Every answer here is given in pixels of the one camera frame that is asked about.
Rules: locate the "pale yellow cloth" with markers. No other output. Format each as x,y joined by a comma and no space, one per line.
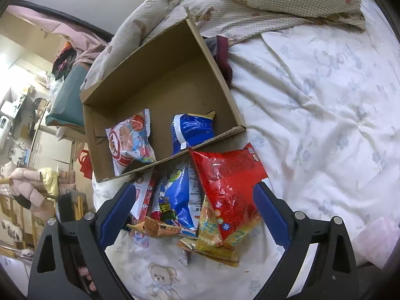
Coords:
50,178

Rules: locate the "orange cone-print snack packet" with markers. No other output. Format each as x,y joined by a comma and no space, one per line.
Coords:
156,226

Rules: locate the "teal cushion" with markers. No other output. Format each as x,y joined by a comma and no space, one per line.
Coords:
65,100

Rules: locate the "brown cardboard box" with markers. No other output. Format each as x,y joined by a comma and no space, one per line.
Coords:
162,78

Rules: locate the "pink fluffy coat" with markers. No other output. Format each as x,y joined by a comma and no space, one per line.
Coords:
25,187

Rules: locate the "white appliance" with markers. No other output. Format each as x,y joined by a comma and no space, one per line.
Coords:
4,128

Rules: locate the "plain blue snack packet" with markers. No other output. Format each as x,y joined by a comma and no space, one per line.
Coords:
190,129

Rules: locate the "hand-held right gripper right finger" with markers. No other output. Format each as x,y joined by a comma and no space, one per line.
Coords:
270,215

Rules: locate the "pink hanging cloth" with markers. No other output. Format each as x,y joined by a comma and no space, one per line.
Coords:
81,40

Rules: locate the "blue green-print snack packet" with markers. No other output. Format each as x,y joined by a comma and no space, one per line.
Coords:
179,193

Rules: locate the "large red snack packet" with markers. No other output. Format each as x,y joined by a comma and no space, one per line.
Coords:
225,187

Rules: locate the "dark red cloth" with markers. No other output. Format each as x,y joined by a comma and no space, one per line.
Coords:
223,56

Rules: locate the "beige checkered quilt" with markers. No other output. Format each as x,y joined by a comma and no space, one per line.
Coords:
250,3

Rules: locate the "pale pink cloth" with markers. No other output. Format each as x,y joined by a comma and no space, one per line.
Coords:
375,237

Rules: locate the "black curved rail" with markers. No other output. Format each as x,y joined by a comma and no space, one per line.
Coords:
93,28

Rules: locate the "white red snack packet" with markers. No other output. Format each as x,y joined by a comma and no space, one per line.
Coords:
142,197
131,143

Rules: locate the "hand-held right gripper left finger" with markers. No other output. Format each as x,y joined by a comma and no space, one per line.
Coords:
117,215

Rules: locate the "red bag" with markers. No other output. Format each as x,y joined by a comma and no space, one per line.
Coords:
86,165

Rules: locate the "dark clothes pile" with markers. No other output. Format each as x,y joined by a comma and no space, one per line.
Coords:
62,62

